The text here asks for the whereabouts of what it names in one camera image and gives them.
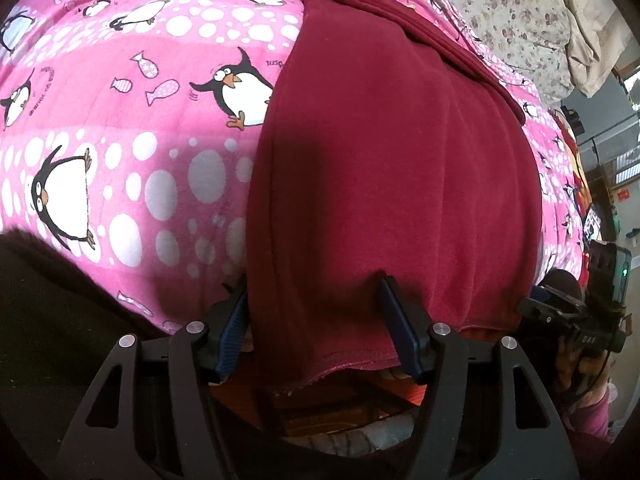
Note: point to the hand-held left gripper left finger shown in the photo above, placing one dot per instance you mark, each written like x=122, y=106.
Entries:
x=231, y=330

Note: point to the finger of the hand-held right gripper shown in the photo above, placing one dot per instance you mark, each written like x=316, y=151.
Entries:
x=550, y=310

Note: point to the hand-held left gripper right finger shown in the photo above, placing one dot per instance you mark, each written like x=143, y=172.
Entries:
x=400, y=330

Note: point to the dark red sweater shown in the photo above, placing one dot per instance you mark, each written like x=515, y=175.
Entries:
x=390, y=160

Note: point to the red printed cloth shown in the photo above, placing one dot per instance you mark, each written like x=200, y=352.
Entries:
x=580, y=180

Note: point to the pink penguin print blanket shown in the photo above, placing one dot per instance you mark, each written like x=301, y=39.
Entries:
x=125, y=135

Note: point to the beige cloth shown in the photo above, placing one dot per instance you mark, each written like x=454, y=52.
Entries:
x=595, y=25

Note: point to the floral bed sheet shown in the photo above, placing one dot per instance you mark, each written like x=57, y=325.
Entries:
x=500, y=10

